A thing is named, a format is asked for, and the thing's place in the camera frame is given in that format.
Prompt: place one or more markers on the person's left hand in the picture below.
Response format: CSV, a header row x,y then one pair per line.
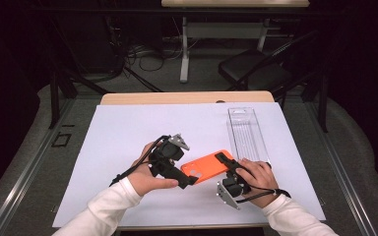
x,y
144,182

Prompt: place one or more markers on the white board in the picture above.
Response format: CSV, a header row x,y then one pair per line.
x,y
128,121

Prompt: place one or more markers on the black metal stand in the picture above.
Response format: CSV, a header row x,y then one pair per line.
x,y
54,98

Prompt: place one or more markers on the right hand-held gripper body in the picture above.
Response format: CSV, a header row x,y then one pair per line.
x,y
236,187

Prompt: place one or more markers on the white-legged desk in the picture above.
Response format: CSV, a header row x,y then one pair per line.
x,y
184,49

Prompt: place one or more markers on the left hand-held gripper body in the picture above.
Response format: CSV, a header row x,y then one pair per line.
x,y
164,157

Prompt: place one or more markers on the metal floor rail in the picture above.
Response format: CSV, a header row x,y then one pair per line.
x,y
23,177
344,183

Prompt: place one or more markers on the wooden table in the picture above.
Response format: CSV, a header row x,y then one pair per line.
x,y
177,97

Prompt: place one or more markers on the person's right hand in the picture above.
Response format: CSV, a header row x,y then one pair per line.
x,y
261,178

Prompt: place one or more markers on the black folding chair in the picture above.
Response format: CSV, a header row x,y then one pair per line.
x,y
256,70

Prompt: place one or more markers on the clear plastic packaging box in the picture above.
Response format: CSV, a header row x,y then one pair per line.
x,y
246,134

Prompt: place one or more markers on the orange phone case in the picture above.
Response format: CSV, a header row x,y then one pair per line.
x,y
206,165

